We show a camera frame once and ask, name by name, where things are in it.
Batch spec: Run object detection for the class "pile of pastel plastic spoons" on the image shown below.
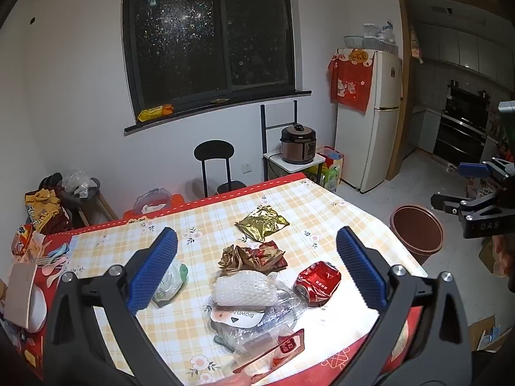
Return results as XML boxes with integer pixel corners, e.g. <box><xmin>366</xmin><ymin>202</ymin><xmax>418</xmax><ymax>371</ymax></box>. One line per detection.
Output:
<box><xmin>36</xmin><ymin>243</ymin><xmax>71</xmax><ymax>278</ymax></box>

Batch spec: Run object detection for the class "dark red snack bag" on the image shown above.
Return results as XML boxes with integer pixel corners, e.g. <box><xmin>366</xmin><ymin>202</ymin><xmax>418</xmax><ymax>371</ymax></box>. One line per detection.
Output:
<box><xmin>40</xmin><ymin>205</ymin><xmax>73</xmax><ymax>234</ymax></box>

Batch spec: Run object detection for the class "yellow snack bag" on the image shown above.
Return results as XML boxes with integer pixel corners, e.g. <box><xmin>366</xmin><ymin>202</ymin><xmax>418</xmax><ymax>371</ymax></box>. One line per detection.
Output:
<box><xmin>25</xmin><ymin>190</ymin><xmax>61</xmax><ymax>226</ymax></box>

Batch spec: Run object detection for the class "black window sill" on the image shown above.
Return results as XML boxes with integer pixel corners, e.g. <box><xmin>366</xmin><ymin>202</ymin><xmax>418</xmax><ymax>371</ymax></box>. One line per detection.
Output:
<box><xmin>124</xmin><ymin>89</ymin><xmax>312</xmax><ymax>136</ymax></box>

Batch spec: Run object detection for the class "white kitchen counter cabinet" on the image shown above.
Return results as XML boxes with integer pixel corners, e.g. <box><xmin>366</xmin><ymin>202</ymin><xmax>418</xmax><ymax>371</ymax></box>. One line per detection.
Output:
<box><xmin>416</xmin><ymin>106</ymin><xmax>442</xmax><ymax>154</ymax></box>

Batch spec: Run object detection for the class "crumpled clear plastic bag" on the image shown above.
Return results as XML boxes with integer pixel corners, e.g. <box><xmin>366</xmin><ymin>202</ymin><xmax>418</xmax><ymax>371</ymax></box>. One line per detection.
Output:
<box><xmin>62</xmin><ymin>169</ymin><xmax>94</xmax><ymax>198</ymax></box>

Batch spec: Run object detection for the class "yellow snack packet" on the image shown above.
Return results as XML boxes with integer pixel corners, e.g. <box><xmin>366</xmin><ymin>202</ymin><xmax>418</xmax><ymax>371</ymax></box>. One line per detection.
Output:
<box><xmin>137</xmin><ymin>105</ymin><xmax>174</xmax><ymax>122</ymax></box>

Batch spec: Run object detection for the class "black round stool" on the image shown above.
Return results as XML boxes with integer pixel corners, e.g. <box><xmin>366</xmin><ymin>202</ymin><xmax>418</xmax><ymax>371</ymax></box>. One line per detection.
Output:
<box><xmin>194</xmin><ymin>140</ymin><xmax>247</xmax><ymax>198</ymax></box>

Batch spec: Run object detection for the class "white foam net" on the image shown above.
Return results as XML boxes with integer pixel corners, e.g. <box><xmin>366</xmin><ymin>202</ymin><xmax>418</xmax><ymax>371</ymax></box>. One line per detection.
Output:
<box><xmin>212</xmin><ymin>271</ymin><xmax>278</xmax><ymax>308</ymax></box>

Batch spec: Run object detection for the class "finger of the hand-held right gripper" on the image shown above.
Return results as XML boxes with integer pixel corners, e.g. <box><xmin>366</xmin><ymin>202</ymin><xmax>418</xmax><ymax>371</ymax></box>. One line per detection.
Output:
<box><xmin>458</xmin><ymin>158</ymin><xmax>515</xmax><ymax>181</ymax></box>
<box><xmin>430</xmin><ymin>194</ymin><xmax>477</xmax><ymax>216</ymax></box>

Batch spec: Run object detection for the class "black rack white shelf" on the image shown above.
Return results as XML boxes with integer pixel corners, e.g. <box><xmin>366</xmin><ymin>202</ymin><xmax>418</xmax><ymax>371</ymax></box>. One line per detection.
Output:
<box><xmin>259</xmin><ymin>100</ymin><xmax>326</xmax><ymax>186</ymax></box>

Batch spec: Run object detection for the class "wooden door frame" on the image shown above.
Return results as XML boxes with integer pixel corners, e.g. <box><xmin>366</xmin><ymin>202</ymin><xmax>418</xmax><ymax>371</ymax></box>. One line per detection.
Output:
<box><xmin>385</xmin><ymin>0</ymin><xmax>501</xmax><ymax>181</ymax></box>

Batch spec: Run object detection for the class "red printed cloth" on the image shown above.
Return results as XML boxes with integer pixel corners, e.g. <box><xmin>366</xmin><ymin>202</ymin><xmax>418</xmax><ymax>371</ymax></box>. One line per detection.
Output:
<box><xmin>328</xmin><ymin>48</ymin><xmax>376</xmax><ymax>113</ymax></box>

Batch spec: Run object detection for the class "black round basket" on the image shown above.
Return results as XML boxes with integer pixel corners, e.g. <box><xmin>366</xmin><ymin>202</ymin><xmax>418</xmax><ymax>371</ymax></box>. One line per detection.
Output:
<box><xmin>56</xmin><ymin>177</ymin><xmax>101</xmax><ymax>210</ymax></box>

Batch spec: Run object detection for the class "black built-in oven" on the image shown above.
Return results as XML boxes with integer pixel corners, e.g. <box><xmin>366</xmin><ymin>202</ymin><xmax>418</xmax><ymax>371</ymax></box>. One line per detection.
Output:
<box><xmin>432</xmin><ymin>80</ymin><xmax>492</xmax><ymax>165</ymax></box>

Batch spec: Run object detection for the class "white bowl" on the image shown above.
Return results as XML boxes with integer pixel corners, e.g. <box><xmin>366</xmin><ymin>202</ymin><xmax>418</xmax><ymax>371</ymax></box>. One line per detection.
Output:
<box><xmin>24</xmin><ymin>285</ymin><xmax>48</xmax><ymax>332</ymax></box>

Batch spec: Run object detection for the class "white refrigerator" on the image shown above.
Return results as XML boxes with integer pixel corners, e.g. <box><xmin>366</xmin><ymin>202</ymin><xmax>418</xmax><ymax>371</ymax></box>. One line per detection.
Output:
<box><xmin>335</xmin><ymin>48</ymin><xmax>403</xmax><ymax>194</ymax></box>

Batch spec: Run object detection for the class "brown pressure cooker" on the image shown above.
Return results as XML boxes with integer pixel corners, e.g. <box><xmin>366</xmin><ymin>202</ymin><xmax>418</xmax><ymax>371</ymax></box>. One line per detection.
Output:
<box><xmin>280</xmin><ymin>124</ymin><xmax>317</xmax><ymax>165</ymax></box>

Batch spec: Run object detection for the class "colourful shopping bag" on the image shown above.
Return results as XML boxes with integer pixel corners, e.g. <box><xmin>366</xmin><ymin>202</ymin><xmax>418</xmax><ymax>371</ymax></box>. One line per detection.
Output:
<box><xmin>318</xmin><ymin>146</ymin><xmax>344</xmax><ymax>193</ymax></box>

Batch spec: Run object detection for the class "red snack packet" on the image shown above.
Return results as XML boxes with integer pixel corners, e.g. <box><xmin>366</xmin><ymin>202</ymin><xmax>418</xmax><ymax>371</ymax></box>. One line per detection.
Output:
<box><xmin>232</xmin><ymin>328</ymin><xmax>305</xmax><ymax>374</ymax></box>

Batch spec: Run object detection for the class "brown red wrapper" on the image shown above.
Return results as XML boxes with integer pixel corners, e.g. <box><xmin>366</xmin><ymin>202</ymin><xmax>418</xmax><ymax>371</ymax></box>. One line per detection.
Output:
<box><xmin>218</xmin><ymin>240</ymin><xmax>288</xmax><ymax>276</ymax></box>

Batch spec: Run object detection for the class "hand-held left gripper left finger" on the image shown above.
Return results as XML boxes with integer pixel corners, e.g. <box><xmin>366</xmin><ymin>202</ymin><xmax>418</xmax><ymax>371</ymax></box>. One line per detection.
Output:
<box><xmin>43</xmin><ymin>227</ymin><xmax>190</xmax><ymax>386</ymax></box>

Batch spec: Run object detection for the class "brown round waste bin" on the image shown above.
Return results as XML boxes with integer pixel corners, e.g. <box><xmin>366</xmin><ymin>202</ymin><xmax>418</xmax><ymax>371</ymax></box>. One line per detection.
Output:
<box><xmin>389</xmin><ymin>205</ymin><xmax>444</xmax><ymax>266</ymax></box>

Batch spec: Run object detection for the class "crushed red drink can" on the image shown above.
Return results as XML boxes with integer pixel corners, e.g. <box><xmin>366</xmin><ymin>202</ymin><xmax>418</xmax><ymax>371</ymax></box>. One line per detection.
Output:
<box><xmin>293</xmin><ymin>261</ymin><xmax>342</xmax><ymax>304</ymax></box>

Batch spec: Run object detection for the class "white green plastic bag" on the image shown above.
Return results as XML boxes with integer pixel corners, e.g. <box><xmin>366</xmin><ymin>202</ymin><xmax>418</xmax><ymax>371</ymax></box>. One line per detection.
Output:
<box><xmin>152</xmin><ymin>259</ymin><xmax>189</xmax><ymax>308</ymax></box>

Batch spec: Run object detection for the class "orange snack packet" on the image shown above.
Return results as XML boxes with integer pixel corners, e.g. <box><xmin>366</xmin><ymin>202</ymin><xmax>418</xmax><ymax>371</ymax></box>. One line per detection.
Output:
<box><xmin>12</xmin><ymin>225</ymin><xmax>36</xmax><ymax>256</ymax></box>

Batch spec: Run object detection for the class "gold foil wrapper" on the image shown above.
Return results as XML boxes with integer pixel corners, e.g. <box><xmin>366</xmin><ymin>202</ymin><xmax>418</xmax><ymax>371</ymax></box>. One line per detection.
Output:
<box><xmin>234</xmin><ymin>205</ymin><xmax>290</xmax><ymax>243</ymax></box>

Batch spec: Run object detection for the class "dark window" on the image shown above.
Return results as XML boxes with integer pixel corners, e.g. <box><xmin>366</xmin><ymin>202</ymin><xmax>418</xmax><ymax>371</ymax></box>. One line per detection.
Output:
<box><xmin>122</xmin><ymin>0</ymin><xmax>296</xmax><ymax>111</ymax></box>

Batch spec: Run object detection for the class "cardboard box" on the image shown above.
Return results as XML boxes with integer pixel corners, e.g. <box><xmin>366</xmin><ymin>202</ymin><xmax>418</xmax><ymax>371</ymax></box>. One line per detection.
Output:
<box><xmin>479</xmin><ymin>237</ymin><xmax>500</xmax><ymax>272</ymax></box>
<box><xmin>469</xmin><ymin>316</ymin><xmax>511</xmax><ymax>352</ymax></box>

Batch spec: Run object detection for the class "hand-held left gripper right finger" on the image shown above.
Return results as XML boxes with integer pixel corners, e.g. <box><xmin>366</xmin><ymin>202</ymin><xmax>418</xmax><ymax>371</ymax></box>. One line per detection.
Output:
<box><xmin>326</xmin><ymin>226</ymin><xmax>471</xmax><ymax>386</ymax></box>

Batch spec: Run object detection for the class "clear plastic bottle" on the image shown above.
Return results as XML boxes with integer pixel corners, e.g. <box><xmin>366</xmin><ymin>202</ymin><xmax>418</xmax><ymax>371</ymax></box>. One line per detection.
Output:
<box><xmin>207</xmin><ymin>285</ymin><xmax>306</xmax><ymax>350</ymax></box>

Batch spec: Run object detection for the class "red plastic stool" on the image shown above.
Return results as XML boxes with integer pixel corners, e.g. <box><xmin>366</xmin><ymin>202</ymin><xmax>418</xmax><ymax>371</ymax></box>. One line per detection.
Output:
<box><xmin>123</xmin><ymin>194</ymin><xmax>186</xmax><ymax>221</ymax></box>

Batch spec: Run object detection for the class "clear scalloped plastic container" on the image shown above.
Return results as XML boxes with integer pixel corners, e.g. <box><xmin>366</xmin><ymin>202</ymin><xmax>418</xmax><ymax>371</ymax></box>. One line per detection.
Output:
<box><xmin>134</xmin><ymin>188</ymin><xmax>172</xmax><ymax>215</ymax></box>

